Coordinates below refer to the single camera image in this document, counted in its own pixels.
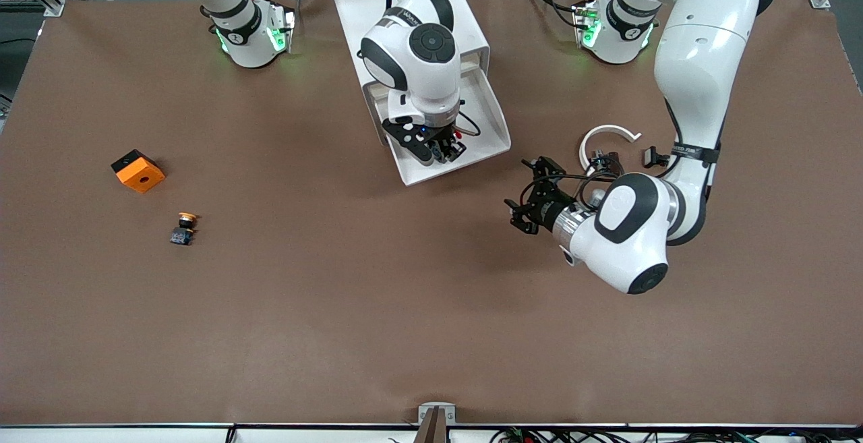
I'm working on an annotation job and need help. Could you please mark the white pull-out drawer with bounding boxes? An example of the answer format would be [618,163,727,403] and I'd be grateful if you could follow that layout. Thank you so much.
[367,69,511,186]

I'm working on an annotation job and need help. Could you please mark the orange and black button box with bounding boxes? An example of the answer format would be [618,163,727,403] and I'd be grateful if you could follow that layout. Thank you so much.
[111,150,166,194]

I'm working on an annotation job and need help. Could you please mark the white half-round pipe clamp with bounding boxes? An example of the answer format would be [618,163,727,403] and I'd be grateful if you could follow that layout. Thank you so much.
[579,125,642,179]

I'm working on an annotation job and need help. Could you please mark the orange-capped push button switch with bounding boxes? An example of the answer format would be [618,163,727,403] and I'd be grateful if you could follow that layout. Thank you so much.
[170,212,201,246]

